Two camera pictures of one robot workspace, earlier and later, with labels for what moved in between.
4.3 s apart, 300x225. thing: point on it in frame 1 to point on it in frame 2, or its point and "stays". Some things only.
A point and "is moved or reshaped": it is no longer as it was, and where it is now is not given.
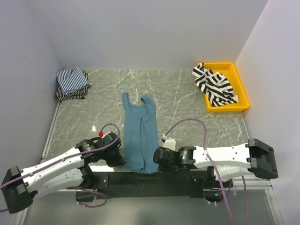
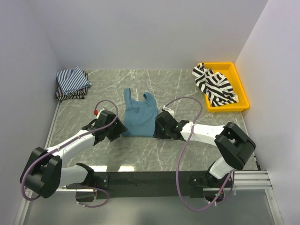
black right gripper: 169,168 to 157,133
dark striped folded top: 60,96 stays
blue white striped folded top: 71,81 stays
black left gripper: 118,160 to 119,128
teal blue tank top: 140,152 is moved or reshaped
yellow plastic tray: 228,70 stays
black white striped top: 215,85 stays
